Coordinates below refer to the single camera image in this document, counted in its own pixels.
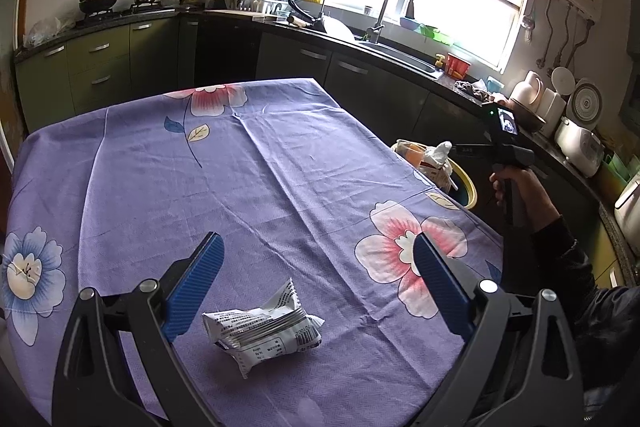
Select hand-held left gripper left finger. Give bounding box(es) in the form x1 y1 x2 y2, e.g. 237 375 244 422
51 231 226 427

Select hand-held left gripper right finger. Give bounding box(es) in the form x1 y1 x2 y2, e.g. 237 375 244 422
411 231 586 427

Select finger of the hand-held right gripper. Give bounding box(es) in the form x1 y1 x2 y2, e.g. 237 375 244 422
448 143 485 158

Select yellow rimmed blue trash bin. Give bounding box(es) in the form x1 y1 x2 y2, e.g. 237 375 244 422
391 138 478 210

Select white wrapper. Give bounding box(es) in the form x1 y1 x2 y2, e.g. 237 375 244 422
201 277 326 380

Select person's right forearm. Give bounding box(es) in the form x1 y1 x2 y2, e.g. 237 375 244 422
520 167 640 358

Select person's right hand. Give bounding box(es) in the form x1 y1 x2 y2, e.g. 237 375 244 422
489 166 538 214

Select black frying pan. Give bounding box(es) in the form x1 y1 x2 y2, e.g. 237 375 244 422
510 107 548 132

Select dark cloth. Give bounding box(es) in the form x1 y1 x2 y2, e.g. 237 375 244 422
452 79 493 101

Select pale pink kettle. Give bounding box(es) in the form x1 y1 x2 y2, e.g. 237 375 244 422
510 71 545 112

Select white rice cooker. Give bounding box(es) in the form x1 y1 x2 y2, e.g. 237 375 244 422
555 117 606 178

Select red container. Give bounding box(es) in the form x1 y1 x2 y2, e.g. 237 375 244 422
445 53 473 80

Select round white lid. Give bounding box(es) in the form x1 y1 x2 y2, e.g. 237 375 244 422
570 79 603 130

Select purple floral tablecloth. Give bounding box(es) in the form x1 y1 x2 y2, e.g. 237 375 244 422
0 77 503 427

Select steel sink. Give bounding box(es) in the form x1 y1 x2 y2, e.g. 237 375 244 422
350 34 443 80

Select green plastic container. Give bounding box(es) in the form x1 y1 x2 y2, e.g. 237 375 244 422
417 24 453 46

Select white air fryer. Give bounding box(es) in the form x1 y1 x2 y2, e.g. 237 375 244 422
614 172 640 243

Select steel kitchen faucet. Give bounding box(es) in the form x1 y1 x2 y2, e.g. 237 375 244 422
367 0 417 45

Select white dinner plate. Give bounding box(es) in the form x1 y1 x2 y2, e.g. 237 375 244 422
320 17 356 42

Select green kitchen cabinets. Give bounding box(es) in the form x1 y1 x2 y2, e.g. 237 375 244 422
14 14 626 288

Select wooden cutting board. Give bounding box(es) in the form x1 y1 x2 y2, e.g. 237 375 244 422
220 8 276 20

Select black gas stove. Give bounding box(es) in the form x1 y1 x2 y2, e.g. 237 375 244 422
75 2 176 28

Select clear plastic bags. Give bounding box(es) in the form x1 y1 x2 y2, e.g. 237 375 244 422
22 17 76 48

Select black wok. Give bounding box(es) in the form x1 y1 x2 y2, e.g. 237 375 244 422
78 0 120 15

